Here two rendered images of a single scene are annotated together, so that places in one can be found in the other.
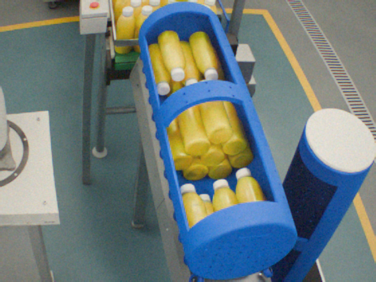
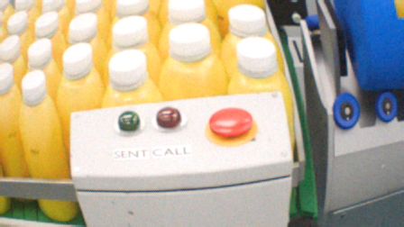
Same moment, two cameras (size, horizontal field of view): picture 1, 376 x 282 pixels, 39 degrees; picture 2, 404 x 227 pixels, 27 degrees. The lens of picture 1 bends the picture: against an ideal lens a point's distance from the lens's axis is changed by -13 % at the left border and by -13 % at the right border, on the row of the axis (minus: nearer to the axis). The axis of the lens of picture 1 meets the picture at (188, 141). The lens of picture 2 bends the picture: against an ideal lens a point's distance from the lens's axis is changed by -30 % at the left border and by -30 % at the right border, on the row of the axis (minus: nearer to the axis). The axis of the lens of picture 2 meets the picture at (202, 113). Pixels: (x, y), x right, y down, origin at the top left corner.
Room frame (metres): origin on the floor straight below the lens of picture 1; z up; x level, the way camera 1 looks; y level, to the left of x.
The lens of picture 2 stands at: (1.44, 1.17, 1.69)
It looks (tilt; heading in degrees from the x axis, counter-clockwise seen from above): 37 degrees down; 289
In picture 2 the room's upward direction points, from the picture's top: 5 degrees counter-clockwise
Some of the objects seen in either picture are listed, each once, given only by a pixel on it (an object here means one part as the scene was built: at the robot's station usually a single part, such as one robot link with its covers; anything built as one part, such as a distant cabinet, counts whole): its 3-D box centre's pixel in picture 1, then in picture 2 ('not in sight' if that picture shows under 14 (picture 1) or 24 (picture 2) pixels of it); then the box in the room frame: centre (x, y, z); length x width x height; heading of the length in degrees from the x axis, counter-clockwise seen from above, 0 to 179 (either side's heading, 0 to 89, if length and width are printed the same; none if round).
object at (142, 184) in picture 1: (142, 184); not in sight; (1.54, 0.15, 0.31); 0.06 x 0.06 x 0.63; 19
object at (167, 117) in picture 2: not in sight; (168, 116); (1.72, 0.43, 1.11); 0.02 x 0.02 x 0.01
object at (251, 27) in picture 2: (147, 9); (247, 17); (1.70, 0.24, 1.09); 0.04 x 0.04 x 0.02
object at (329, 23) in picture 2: not in sight; (334, 47); (1.62, 0.11, 0.99); 0.10 x 0.02 x 0.12; 109
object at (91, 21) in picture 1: (92, 9); (176, 179); (1.72, 0.45, 1.05); 0.20 x 0.10 x 0.10; 19
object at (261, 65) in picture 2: (127, 10); (256, 52); (1.68, 0.30, 1.09); 0.04 x 0.04 x 0.02
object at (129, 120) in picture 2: not in sight; (128, 121); (1.76, 0.45, 1.11); 0.02 x 0.02 x 0.01
